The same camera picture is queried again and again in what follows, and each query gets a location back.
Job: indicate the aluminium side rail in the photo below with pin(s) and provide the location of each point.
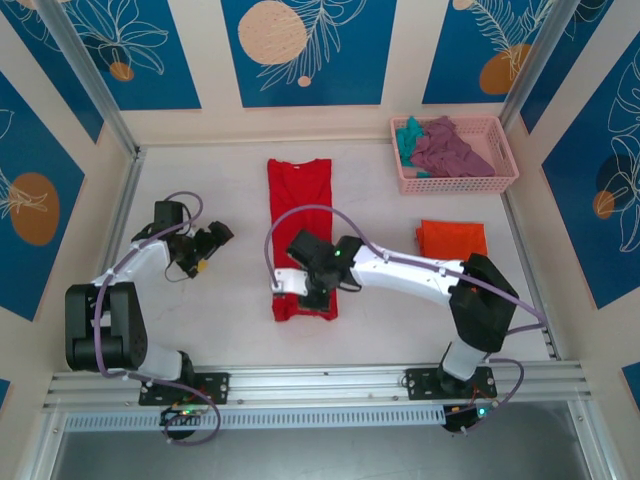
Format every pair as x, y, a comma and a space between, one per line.
527, 260
126, 200

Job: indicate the teal t-shirt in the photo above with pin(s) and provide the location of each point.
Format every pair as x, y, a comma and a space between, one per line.
406, 137

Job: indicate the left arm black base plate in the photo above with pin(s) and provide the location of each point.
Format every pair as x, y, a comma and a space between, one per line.
215, 387

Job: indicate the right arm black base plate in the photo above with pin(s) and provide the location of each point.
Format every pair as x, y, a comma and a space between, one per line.
417, 382

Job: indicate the small controller board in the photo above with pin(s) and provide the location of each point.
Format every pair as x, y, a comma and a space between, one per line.
182, 414
475, 414

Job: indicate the red t-shirt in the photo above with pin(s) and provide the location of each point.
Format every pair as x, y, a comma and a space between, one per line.
300, 190

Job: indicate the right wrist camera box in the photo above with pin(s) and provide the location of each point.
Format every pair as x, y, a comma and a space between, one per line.
290, 280

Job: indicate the blue floral wall panel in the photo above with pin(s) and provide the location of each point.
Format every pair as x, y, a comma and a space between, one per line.
4, 395
30, 150
70, 85
460, 50
350, 50
150, 60
600, 225
575, 70
632, 380

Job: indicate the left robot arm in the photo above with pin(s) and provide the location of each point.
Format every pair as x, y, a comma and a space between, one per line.
105, 325

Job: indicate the wide aluminium mounting rail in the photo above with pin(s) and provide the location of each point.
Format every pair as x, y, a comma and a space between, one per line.
320, 385

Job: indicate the pink plastic basket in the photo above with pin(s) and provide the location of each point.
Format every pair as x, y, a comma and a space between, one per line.
465, 186

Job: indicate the purple t-shirt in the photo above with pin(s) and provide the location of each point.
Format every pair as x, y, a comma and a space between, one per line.
455, 152

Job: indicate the aluminium frame post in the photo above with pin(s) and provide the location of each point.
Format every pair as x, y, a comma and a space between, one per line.
91, 75
525, 90

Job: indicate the orange folded t-shirt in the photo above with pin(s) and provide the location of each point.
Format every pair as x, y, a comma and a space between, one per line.
450, 240

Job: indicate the aluminium frame leg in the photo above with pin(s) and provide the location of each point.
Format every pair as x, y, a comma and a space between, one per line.
45, 450
592, 445

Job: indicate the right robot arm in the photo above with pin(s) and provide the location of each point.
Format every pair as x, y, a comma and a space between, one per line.
400, 272

